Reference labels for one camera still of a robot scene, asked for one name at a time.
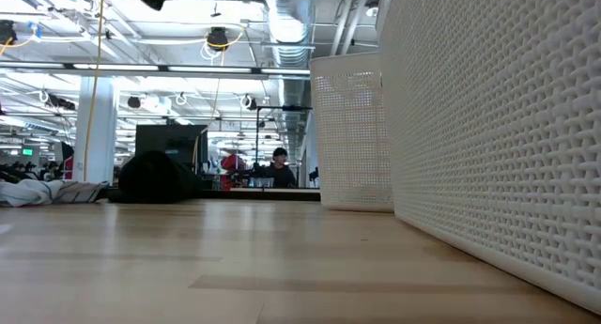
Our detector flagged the long ceiling light bar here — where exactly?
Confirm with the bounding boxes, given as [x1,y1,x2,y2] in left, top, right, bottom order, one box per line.
[0,60,312,80]

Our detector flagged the black hanging cable reel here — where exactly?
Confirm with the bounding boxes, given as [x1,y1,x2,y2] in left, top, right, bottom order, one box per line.
[206,26,230,52]

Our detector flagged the person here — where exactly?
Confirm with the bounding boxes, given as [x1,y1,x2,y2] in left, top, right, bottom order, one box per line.
[256,147,298,190]

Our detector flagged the white striped sock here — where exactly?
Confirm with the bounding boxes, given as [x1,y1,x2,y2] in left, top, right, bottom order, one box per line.
[0,178,110,208]

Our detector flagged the black garment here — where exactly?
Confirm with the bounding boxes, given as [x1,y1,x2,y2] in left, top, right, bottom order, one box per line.
[106,149,202,205]

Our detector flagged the white woven plastic basket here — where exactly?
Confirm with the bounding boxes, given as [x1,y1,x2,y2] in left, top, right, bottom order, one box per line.
[308,51,395,213]
[378,0,601,316]

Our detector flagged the black monitor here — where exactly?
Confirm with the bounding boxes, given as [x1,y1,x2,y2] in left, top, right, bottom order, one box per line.
[135,124,209,175]

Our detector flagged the silver ribbed ventilation duct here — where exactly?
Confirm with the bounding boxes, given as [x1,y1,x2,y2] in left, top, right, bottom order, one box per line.
[262,0,315,109]

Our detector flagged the red background object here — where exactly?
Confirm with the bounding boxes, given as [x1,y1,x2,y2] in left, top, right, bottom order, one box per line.
[220,153,249,190]

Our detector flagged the white column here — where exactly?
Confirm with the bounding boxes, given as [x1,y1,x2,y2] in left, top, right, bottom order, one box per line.
[73,76,119,183]

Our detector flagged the black aluminium table frame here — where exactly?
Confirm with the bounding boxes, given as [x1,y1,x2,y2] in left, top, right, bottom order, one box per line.
[106,187,322,203]

